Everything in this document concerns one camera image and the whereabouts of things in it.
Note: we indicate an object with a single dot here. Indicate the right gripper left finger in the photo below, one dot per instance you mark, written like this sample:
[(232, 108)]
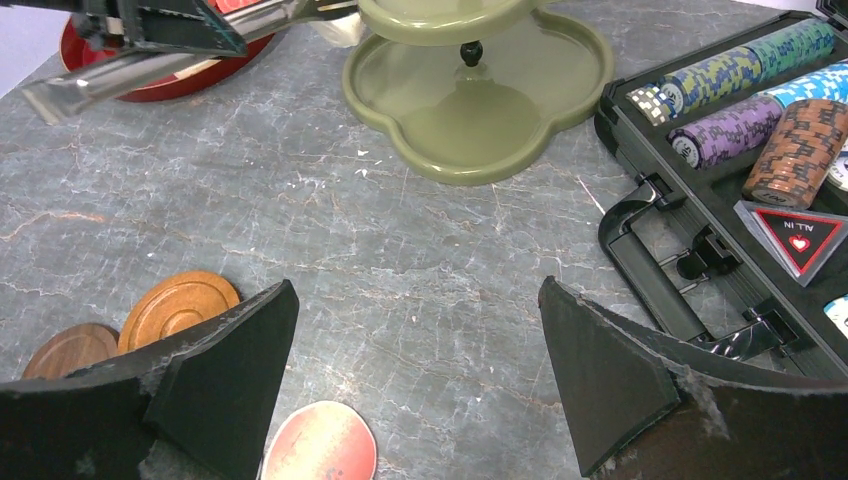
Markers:
[(208, 391)]

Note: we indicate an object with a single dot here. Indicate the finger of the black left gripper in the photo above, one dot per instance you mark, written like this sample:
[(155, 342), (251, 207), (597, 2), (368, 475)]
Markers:
[(168, 26)]

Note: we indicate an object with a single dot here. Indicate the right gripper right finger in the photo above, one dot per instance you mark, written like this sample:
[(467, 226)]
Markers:
[(641, 404)]

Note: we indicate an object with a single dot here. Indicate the metal tongs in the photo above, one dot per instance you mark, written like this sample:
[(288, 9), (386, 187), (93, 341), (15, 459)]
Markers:
[(58, 98)]

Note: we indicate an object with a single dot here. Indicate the red round tray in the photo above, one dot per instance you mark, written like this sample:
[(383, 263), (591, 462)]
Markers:
[(76, 53)]

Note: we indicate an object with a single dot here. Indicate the light wooden round coaster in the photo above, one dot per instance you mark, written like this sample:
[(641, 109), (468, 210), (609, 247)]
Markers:
[(175, 304)]

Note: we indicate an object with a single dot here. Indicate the red round coaster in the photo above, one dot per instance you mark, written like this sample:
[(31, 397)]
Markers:
[(323, 440)]

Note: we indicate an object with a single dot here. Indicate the dark wooden round coaster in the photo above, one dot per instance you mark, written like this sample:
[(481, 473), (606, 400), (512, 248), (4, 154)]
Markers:
[(72, 349)]

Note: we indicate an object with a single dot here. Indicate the black poker chip case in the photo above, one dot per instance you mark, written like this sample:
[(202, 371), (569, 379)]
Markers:
[(779, 314)]

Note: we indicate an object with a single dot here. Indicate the red triangle all-in button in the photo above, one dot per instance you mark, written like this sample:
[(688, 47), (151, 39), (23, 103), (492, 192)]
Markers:
[(802, 242)]

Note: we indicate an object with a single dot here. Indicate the green three-tier serving stand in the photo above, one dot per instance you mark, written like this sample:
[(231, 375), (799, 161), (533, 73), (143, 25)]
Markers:
[(471, 92)]

